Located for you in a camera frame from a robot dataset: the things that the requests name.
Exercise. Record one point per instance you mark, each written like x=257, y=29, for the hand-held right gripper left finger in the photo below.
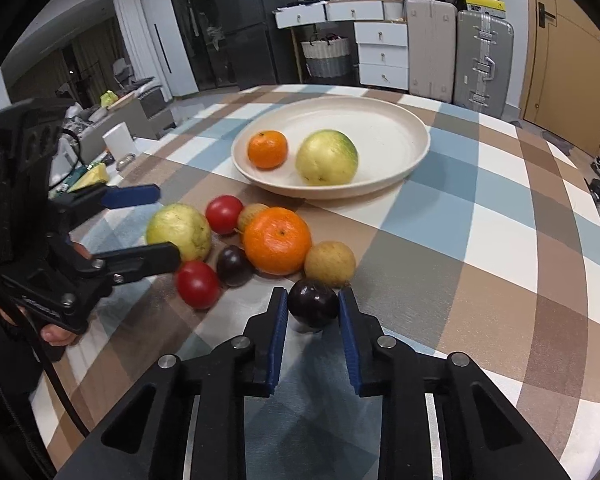
x=277, y=340

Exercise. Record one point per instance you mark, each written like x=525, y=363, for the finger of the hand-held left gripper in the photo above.
x=130, y=195
x=145, y=257

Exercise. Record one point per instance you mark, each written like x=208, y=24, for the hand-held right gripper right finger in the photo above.
x=350, y=345

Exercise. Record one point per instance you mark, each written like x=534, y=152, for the yellow guava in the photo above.
x=178, y=232

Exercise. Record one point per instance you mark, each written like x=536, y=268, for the dark purple plum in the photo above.
x=234, y=265
x=313, y=304

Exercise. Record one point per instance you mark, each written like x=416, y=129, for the red tomato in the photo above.
x=197, y=284
x=224, y=214

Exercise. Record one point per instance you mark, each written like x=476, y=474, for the brown longan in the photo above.
x=252, y=215
x=330, y=263

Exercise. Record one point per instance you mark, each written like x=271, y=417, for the large orange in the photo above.
x=277, y=241

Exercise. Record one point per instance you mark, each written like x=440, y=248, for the green patched guava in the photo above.
x=326, y=157

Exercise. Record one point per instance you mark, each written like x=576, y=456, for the cream ceramic plate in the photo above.
x=370, y=125

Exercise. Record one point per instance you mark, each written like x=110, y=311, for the person's left forearm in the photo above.
x=5, y=375

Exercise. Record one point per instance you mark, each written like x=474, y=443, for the person's left hand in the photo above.
x=55, y=334

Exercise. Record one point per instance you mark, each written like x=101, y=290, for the yellow green sponge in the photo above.
x=92, y=176

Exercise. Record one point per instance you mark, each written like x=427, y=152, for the white box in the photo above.
x=119, y=141

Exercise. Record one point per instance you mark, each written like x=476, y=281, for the grey low cabinet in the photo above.
x=155, y=110

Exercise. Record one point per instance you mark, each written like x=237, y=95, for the grey office chair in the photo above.
x=124, y=74

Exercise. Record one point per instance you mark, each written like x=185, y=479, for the small orange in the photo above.
x=267, y=149

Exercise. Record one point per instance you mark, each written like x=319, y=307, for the white curtain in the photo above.
x=127, y=25

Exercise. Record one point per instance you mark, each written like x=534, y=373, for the dark grey refrigerator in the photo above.
x=252, y=20

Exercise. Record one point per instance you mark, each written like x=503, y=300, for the woven basket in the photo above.
x=325, y=57

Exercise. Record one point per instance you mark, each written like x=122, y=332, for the white drawer desk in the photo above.
x=380, y=35

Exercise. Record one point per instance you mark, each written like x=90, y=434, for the beige suitcase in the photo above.
x=430, y=50

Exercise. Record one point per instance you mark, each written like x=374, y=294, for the silver suitcase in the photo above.
x=482, y=60

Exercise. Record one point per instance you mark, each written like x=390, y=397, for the wooden door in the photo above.
x=575, y=60

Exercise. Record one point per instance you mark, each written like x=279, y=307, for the yellow black box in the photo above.
x=485, y=6

